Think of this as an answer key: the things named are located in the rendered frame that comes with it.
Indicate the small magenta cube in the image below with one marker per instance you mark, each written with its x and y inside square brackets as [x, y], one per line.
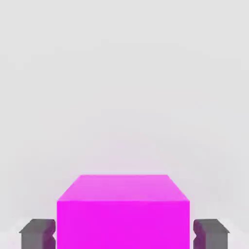
[123, 217]

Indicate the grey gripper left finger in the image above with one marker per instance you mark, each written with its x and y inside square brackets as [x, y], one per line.
[35, 235]

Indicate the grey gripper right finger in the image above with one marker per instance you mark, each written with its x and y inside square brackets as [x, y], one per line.
[213, 235]

